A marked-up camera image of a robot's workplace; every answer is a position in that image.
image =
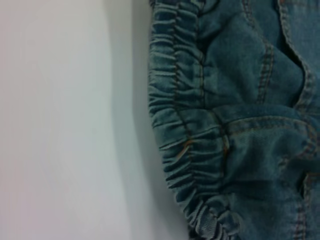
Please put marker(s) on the blue denim shorts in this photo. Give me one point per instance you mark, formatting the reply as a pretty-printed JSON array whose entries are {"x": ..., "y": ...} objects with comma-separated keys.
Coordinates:
[{"x": 237, "y": 130}]

